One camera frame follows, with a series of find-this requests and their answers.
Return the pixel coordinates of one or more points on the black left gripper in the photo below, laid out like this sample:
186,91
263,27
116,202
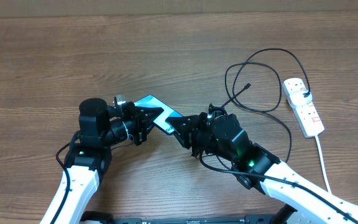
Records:
142,121

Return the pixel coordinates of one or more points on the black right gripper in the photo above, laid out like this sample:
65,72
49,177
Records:
192,121

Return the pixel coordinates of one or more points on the Galaxy S24+ smartphone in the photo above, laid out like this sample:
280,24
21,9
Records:
163,110

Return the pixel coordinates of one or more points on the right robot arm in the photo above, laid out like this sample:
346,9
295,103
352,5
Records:
256,167

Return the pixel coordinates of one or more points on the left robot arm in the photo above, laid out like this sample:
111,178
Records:
89,154

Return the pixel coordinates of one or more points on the white charger plug adapter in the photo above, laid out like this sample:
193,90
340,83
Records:
300,98

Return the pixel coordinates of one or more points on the white power strip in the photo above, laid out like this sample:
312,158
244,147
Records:
307,115

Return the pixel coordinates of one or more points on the cardboard backdrop board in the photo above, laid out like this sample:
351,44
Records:
62,8

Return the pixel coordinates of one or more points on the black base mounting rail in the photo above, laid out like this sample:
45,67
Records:
182,219

